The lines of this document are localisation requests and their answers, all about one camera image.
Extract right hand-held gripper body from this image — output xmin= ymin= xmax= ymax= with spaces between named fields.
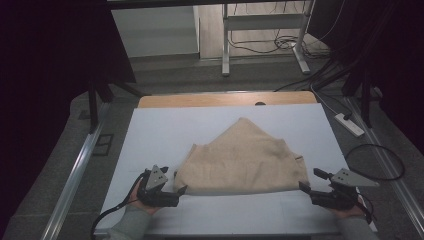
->
xmin=310 ymin=167 xmax=381 ymax=212

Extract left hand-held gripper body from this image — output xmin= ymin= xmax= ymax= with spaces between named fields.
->
xmin=136 ymin=164 xmax=181 ymax=208

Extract beige knit sweater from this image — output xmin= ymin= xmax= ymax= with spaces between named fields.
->
xmin=173 ymin=116 xmax=310 ymax=197

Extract person's left hand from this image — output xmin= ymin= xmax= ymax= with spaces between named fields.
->
xmin=127 ymin=181 xmax=162 ymax=216

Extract person's right hand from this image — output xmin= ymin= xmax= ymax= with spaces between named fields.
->
xmin=332 ymin=199 xmax=366 ymax=220

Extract white table mat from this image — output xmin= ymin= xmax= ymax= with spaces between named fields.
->
xmin=94 ymin=102 xmax=379 ymax=237

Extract white power strip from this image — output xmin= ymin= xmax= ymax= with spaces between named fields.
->
xmin=333 ymin=112 xmax=366 ymax=138

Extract dark floor socket plate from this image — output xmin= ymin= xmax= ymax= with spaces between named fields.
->
xmin=92 ymin=133 xmax=115 ymax=157

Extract black metal stand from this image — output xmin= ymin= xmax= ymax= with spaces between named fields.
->
xmin=87 ymin=78 xmax=152 ymax=135
xmin=341 ymin=64 xmax=383 ymax=129

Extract white panel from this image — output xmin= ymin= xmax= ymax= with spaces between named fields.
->
xmin=110 ymin=4 xmax=202 ymax=59

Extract dark curtain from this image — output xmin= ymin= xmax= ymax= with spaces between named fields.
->
xmin=0 ymin=0 xmax=138 ymax=228
xmin=306 ymin=0 xmax=424 ymax=156

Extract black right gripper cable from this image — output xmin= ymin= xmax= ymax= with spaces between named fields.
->
xmin=357 ymin=191 xmax=376 ymax=225

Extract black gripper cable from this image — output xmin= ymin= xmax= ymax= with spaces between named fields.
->
xmin=357 ymin=191 xmax=376 ymax=225
xmin=90 ymin=171 xmax=148 ymax=240

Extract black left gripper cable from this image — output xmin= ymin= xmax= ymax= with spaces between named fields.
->
xmin=90 ymin=171 xmax=148 ymax=240

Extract aluminium floor rail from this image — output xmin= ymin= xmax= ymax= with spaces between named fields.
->
xmin=40 ymin=101 xmax=112 ymax=240
xmin=343 ymin=95 xmax=424 ymax=237

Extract black looped floor cable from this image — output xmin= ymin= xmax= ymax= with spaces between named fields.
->
xmin=344 ymin=143 xmax=406 ymax=182

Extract white power strip cable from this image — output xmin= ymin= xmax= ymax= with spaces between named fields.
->
xmin=309 ymin=83 xmax=342 ymax=117

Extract black cable bundle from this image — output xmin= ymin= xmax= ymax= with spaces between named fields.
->
xmin=273 ymin=54 xmax=354 ymax=93

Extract tangled floor cables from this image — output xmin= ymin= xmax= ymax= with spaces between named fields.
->
xmin=227 ymin=1 xmax=332 ymax=60

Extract white metal stand frame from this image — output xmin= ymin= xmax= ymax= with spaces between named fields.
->
xmin=221 ymin=0 xmax=317 ymax=78

